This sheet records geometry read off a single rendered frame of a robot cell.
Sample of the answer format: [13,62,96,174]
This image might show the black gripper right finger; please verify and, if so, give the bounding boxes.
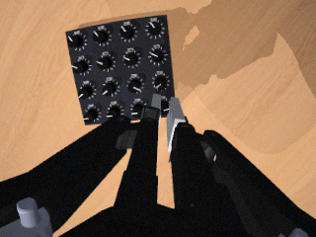
[166,97,316,237]

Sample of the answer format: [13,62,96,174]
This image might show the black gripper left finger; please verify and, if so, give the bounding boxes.
[0,94,161,237]

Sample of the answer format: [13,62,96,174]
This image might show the black knob box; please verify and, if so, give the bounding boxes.
[65,15,175,125]

